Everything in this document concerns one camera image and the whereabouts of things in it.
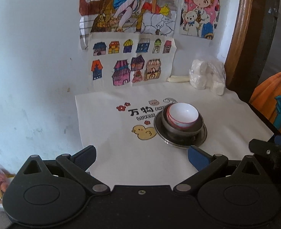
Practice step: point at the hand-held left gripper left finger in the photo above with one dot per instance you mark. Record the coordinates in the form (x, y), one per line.
(85, 158)

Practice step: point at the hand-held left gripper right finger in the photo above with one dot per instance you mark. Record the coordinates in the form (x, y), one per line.
(197, 158)

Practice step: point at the large stainless steel plate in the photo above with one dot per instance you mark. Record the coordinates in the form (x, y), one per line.
(198, 138)

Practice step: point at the deep stainless steel bowl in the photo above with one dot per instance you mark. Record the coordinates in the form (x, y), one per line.
(195, 127)

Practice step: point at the white cloth with duck print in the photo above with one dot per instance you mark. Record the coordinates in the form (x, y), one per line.
(121, 152)

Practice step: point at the orange printed board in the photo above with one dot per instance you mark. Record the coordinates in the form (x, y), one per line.
(271, 93)

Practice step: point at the white rolled cloth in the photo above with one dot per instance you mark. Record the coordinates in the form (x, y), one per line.
(178, 79)

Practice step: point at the clear plastic bag white contents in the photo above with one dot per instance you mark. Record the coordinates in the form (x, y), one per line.
(202, 76)

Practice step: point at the coloured drawing of houses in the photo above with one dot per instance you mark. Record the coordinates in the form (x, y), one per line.
(130, 59)

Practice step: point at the coloured drawing girl with teddy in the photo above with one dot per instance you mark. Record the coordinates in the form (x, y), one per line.
(200, 9)

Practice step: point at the coloured drawing child with fan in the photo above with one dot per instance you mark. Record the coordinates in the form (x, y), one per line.
(126, 4)

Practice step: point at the black metal post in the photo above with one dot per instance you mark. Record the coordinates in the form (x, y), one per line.
(272, 28)

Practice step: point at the brown wooden frame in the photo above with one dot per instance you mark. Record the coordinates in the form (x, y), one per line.
(240, 28)

